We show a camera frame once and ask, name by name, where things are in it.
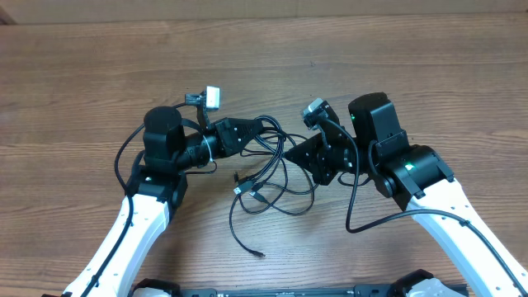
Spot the black cable bundle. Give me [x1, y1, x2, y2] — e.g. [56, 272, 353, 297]
[233, 115, 321, 217]

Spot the long black usb cable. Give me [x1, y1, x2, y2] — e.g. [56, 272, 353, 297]
[228, 181, 267, 259]

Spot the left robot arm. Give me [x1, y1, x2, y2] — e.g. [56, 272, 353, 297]
[62, 106, 263, 297]

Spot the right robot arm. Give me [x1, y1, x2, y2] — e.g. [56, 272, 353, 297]
[285, 92, 527, 296]

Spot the left camera cable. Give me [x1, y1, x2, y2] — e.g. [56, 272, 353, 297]
[78, 102, 191, 297]

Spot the camera cable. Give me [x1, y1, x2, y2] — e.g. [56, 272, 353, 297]
[325, 119, 528, 297]
[78, 102, 191, 297]

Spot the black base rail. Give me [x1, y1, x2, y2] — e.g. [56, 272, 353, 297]
[131, 270, 469, 297]

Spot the right camera cable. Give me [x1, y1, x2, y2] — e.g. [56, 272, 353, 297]
[325, 119, 528, 297]

